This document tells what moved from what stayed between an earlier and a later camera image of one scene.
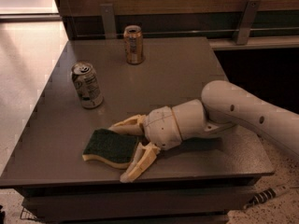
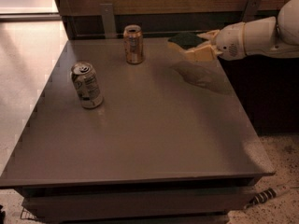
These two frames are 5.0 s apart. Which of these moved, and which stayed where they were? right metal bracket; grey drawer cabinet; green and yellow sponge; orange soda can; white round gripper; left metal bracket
Moved: white round gripper; green and yellow sponge
Stayed: grey drawer cabinet; orange soda can; right metal bracket; left metal bracket
